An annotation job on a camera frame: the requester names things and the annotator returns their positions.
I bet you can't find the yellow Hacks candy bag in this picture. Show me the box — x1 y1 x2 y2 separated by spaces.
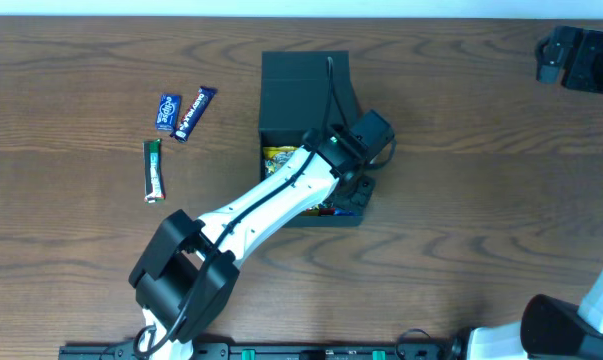
262 146 297 178

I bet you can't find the blue Oreo cookie pack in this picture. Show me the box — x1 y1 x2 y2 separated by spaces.
333 209 358 216

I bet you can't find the Haribo gummy bag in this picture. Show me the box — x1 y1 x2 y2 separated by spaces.
301 205 336 216

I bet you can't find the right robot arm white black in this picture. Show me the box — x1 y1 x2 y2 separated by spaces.
445 26 603 360

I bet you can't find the blue Eclipse mint pack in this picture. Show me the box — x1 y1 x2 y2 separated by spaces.
155 93 181 132

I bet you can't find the black open gift box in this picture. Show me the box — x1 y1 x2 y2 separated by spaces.
258 49 377 229

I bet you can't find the purple Dairy Milk bar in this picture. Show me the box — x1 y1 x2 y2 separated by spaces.
171 86 217 143

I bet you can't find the green chocolate bar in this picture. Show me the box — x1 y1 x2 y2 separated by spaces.
143 139 165 203

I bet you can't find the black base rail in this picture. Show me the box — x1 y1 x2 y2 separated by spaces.
58 340 463 360

